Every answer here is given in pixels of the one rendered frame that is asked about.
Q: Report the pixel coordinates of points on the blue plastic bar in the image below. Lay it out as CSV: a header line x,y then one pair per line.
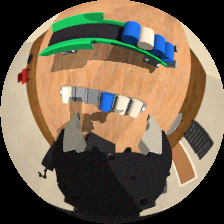
x,y
131,32
106,101
169,53
159,45

